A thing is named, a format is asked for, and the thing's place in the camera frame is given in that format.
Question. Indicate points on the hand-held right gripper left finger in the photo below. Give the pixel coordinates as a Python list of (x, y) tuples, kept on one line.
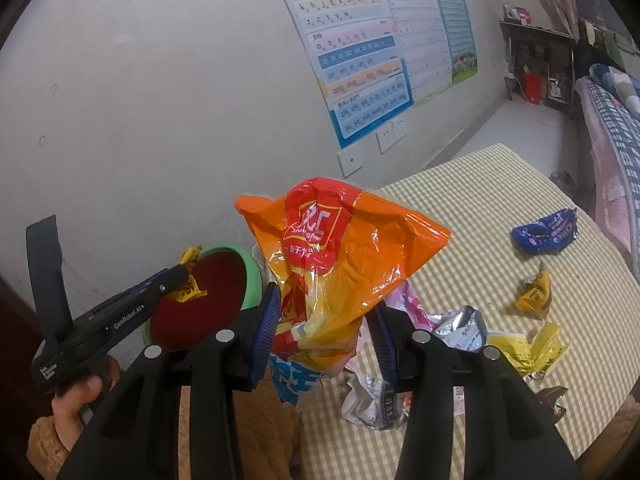
[(267, 320)]

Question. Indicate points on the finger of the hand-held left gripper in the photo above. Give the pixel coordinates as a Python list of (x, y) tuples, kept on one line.
[(167, 290), (152, 280)]

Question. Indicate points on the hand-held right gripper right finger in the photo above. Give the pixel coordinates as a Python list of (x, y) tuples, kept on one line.
[(382, 340)]

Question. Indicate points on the green bin red liner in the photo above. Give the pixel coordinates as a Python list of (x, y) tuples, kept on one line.
[(200, 305)]

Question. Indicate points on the white strawberry pouch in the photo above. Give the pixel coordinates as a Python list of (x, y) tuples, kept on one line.
[(412, 310)]

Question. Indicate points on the orange snack bag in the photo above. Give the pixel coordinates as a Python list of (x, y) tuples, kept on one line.
[(340, 250)]

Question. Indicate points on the dark brown wrapper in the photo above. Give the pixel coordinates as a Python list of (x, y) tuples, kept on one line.
[(552, 397)]

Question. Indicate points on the person's left forearm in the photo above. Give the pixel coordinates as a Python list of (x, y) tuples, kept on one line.
[(47, 452)]

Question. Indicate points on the person's left hand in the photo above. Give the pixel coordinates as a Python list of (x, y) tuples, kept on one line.
[(75, 400)]

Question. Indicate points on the white packet blue print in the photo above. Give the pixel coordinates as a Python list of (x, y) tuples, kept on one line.
[(295, 380)]

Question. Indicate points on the white crumpled wrapper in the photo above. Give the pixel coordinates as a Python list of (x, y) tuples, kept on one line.
[(370, 405)]

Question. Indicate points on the silver foil wrapper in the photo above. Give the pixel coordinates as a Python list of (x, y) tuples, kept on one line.
[(462, 327)]

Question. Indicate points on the brown fuzzy cloth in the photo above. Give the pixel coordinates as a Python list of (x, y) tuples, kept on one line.
[(265, 435)]

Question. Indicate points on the long yellow wrapper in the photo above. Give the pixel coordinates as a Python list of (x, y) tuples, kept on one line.
[(520, 347)]

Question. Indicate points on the small yellow triangular wrapper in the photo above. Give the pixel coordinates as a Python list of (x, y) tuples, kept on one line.
[(535, 297)]

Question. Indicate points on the green checked tablecloth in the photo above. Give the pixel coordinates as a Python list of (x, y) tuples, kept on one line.
[(475, 195)]

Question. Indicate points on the blue snack wrapper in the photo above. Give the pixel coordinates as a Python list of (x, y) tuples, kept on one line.
[(545, 232)]

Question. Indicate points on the pair of shoes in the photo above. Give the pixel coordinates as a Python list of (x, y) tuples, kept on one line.
[(562, 181)]

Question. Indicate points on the pink blanket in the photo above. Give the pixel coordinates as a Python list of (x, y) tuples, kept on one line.
[(617, 185)]

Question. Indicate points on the red waste bin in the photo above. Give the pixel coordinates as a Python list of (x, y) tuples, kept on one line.
[(532, 87)]

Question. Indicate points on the blue checked blanket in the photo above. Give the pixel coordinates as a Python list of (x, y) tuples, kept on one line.
[(607, 110)]

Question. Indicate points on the metal shelf rack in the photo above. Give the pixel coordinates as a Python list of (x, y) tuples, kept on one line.
[(537, 45)]

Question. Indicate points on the white wall switch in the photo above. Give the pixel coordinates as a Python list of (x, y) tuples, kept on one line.
[(350, 162)]

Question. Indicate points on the white wall socket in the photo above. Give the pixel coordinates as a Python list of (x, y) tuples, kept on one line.
[(400, 129), (385, 137)]

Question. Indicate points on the blue wall poster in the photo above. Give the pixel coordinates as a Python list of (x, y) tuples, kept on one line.
[(340, 50)]

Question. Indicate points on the white chart wall poster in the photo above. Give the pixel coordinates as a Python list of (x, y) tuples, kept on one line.
[(425, 45)]

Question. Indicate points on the green wall poster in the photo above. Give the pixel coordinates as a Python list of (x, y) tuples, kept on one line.
[(457, 25)]

